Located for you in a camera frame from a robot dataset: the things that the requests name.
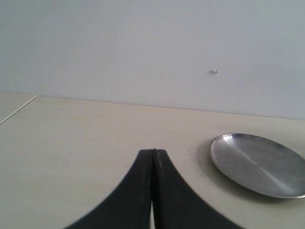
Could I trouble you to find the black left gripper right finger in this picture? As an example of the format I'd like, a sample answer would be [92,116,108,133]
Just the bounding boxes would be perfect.
[152,149,241,229]

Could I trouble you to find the round steel plate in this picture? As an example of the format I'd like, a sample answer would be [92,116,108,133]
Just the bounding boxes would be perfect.
[209,133,305,199]

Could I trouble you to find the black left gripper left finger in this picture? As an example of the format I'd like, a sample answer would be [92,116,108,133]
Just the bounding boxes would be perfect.
[67,149,153,229]

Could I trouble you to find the small white wall plug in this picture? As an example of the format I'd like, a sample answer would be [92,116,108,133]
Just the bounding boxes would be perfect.
[211,69,219,74]

